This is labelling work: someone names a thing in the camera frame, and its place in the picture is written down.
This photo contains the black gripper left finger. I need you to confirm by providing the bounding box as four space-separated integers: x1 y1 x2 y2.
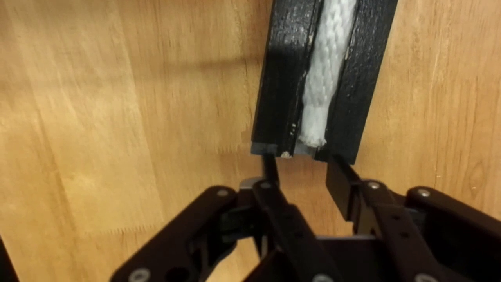
110 155 344 282

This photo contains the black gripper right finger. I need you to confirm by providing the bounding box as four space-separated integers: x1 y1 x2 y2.
326 157 501 282

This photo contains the white rope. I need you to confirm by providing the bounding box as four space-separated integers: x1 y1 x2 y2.
298 0 361 149

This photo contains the long black platform rail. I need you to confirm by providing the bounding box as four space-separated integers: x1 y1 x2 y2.
251 0 398 163

